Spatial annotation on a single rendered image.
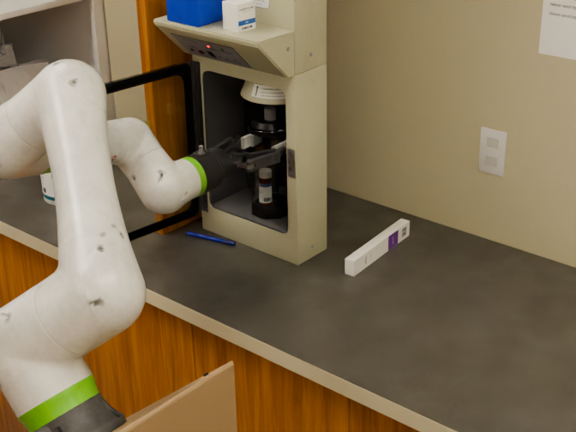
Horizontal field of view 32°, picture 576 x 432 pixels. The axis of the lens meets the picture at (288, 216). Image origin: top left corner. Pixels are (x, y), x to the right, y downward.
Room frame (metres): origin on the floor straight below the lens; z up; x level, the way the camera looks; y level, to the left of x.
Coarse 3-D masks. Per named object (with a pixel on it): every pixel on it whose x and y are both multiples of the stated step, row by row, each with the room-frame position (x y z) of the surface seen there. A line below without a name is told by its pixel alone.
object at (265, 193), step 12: (252, 120) 2.27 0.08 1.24; (264, 132) 2.19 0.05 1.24; (276, 132) 2.19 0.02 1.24; (252, 144) 2.22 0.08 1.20; (264, 144) 2.19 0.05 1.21; (276, 144) 2.19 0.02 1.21; (264, 168) 2.19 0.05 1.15; (276, 168) 2.19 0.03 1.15; (252, 180) 2.22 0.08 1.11; (264, 180) 2.19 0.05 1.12; (276, 180) 2.19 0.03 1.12; (252, 192) 2.23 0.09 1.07; (264, 192) 2.19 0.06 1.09; (276, 192) 2.19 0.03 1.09; (264, 204) 2.19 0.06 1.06; (276, 204) 2.19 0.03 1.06
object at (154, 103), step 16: (176, 64) 2.26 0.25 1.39; (160, 80) 2.22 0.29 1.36; (176, 80) 2.25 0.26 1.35; (112, 96) 2.13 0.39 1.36; (128, 96) 2.16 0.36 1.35; (144, 96) 2.19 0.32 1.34; (160, 96) 2.22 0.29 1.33; (176, 96) 2.25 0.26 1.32; (112, 112) 2.13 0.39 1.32; (128, 112) 2.16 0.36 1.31; (144, 112) 2.19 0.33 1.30; (160, 112) 2.22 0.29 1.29; (176, 112) 2.25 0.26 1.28; (160, 128) 2.22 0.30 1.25; (176, 128) 2.25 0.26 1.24; (160, 144) 2.21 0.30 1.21; (176, 144) 2.24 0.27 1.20; (128, 192) 2.14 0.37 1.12; (128, 208) 2.14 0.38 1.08; (144, 208) 2.17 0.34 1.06; (128, 224) 2.14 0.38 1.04; (144, 224) 2.17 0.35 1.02
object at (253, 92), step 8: (248, 88) 2.22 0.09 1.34; (256, 88) 2.20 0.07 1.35; (264, 88) 2.19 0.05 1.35; (272, 88) 2.19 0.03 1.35; (248, 96) 2.21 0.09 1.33; (256, 96) 2.19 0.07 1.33; (264, 96) 2.18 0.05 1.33; (272, 96) 2.18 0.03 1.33; (280, 96) 2.18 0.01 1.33; (264, 104) 2.18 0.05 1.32; (272, 104) 2.17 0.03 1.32; (280, 104) 2.17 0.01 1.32
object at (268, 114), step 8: (264, 112) 2.24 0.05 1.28; (272, 112) 2.23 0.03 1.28; (256, 120) 2.23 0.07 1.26; (264, 120) 2.23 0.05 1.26; (272, 120) 2.23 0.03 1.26; (280, 120) 2.23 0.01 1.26; (256, 128) 2.21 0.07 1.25; (264, 128) 2.20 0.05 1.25; (272, 128) 2.20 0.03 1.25; (280, 128) 2.20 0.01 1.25
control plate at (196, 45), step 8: (184, 40) 2.20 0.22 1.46; (192, 40) 2.18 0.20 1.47; (200, 40) 2.15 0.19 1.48; (192, 48) 2.22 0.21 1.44; (200, 48) 2.19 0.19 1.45; (208, 48) 2.17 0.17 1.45; (216, 48) 2.14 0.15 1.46; (224, 48) 2.11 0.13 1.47; (232, 48) 2.09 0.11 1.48; (208, 56) 2.21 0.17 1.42; (216, 56) 2.18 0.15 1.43; (224, 56) 2.16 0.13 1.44; (232, 56) 2.13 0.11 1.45; (240, 56) 2.10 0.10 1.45; (240, 64) 2.15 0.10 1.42; (248, 64) 2.12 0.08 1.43
